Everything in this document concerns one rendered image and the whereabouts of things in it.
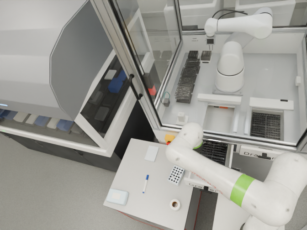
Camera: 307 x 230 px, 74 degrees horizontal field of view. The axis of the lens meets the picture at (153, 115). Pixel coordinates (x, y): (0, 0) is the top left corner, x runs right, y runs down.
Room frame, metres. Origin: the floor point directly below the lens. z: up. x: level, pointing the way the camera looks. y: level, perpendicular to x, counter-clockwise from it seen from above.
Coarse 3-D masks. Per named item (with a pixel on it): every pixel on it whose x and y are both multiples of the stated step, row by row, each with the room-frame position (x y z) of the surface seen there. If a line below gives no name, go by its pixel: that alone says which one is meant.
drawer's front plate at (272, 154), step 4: (240, 148) 0.51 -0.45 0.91; (244, 148) 0.50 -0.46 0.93; (248, 148) 0.48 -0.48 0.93; (252, 148) 0.47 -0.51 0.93; (256, 148) 0.46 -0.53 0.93; (240, 152) 0.51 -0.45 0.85; (248, 152) 0.48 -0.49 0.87; (252, 152) 0.46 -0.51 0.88; (256, 152) 0.45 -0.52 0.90; (260, 152) 0.44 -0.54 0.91; (264, 152) 0.42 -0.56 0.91; (268, 152) 0.41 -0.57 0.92; (272, 152) 0.40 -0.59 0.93; (276, 152) 0.39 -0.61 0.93; (280, 152) 0.38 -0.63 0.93; (284, 152) 0.37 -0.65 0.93; (252, 156) 0.46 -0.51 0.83; (268, 156) 0.41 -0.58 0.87; (272, 156) 0.39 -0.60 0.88; (276, 156) 0.38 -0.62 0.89; (272, 160) 0.39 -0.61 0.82
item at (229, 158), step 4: (204, 140) 0.71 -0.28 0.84; (220, 144) 0.63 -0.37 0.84; (228, 144) 0.60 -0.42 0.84; (228, 148) 0.57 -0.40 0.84; (232, 148) 0.54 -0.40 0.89; (228, 152) 0.55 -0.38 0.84; (232, 152) 0.51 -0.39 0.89; (228, 156) 0.52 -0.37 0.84; (232, 156) 0.50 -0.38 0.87; (228, 160) 0.50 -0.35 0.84; (228, 164) 0.47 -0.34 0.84; (192, 176) 0.49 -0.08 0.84; (196, 176) 0.48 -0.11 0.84; (200, 180) 0.45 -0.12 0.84
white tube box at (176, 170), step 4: (176, 168) 0.61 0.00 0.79; (180, 168) 0.59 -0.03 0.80; (172, 172) 0.59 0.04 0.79; (176, 172) 0.58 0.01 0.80; (180, 172) 0.57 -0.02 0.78; (184, 172) 0.57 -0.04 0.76; (176, 176) 0.56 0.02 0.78; (180, 176) 0.54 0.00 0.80; (168, 180) 0.55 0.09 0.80; (172, 180) 0.55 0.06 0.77; (176, 180) 0.53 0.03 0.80; (180, 180) 0.52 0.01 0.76; (176, 184) 0.50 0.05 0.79
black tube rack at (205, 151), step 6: (204, 144) 0.66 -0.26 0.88; (210, 144) 0.63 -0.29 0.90; (216, 144) 0.61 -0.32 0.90; (222, 144) 0.59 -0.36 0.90; (204, 150) 0.61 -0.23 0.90; (210, 150) 0.59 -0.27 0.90; (216, 150) 0.57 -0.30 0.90; (222, 150) 0.55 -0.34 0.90; (210, 156) 0.55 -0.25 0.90; (216, 156) 0.54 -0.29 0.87; (222, 156) 0.52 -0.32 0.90; (222, 162) 0.48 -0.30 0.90
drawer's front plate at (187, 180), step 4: (184, 180) 0.46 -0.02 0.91; (188, 180) 0.45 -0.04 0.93; (192, 180) 0.44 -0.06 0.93; (196, 180) 0.43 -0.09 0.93; (188, 184) 0.45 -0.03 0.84; (196, 184) 0.41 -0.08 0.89; (200, 184) 0.40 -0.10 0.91; (204, 184) 0.38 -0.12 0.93; (208, 184) 0.38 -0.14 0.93; (212, 188) 0.35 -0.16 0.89; (216, 192) 0.34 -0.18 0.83
